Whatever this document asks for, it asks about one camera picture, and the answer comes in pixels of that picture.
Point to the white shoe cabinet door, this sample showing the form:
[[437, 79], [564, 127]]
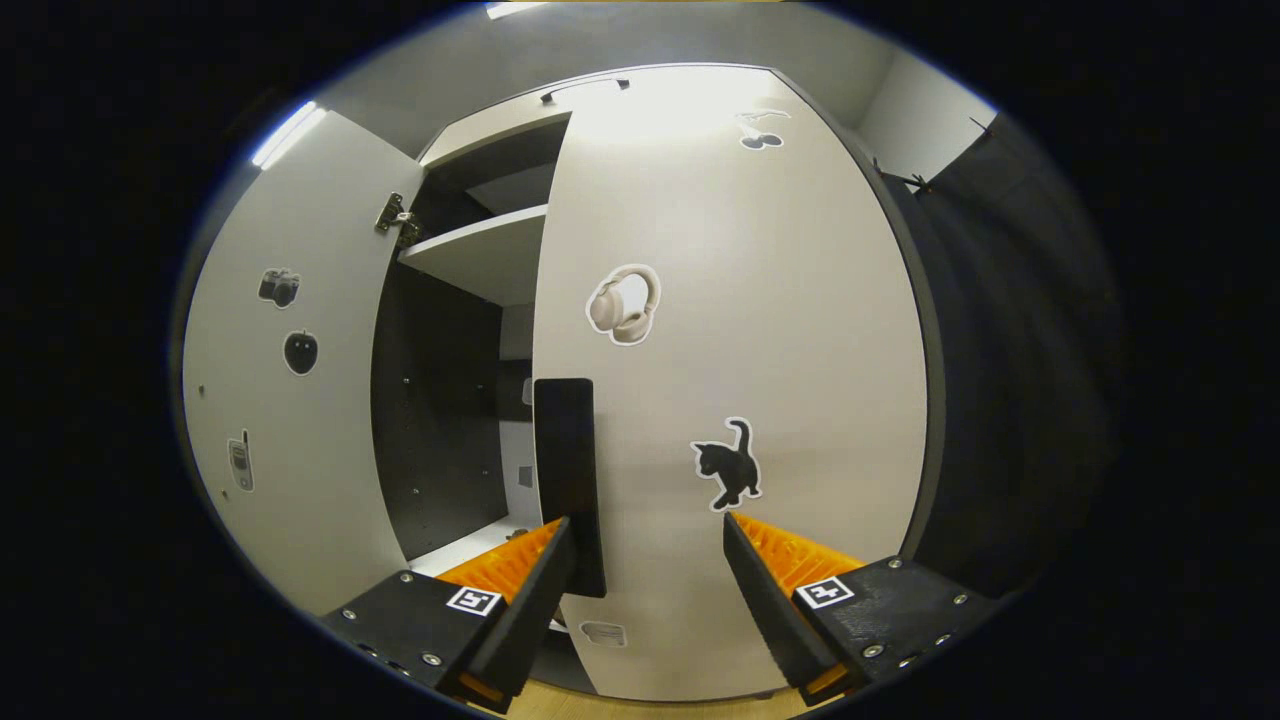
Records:
[[300, 480], [760, 300]]

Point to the white shoe cabinet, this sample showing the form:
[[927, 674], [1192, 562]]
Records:
[[480, 255]]

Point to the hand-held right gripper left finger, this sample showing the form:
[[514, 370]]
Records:
[[530, 610]]

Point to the large ceiling light panel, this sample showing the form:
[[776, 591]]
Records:
[[515, 8]]

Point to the small ceiling light panel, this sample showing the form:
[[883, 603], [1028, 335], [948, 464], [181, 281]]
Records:
[[288, 133]]

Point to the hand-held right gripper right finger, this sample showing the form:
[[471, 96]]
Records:
[[770, 610]]

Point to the black backdrop cloth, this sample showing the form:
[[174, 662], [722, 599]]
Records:
[[1020, 380]]

